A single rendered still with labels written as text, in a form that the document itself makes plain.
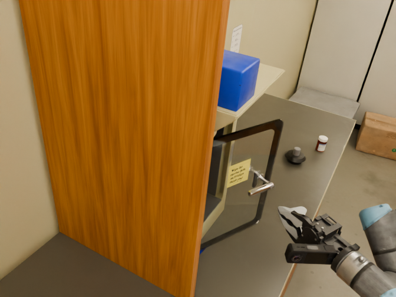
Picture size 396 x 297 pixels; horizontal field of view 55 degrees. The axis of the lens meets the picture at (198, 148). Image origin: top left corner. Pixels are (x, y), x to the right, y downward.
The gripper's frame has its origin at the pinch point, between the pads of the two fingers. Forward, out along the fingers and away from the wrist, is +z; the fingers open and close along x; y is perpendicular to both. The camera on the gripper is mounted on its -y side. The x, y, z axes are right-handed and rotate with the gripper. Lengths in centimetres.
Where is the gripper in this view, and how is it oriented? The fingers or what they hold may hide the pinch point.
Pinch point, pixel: (279, 211)
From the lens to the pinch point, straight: 104.0
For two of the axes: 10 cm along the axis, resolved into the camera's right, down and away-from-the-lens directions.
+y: 8.3, -2.5, 5.0
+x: 0.8, -8.3, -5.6
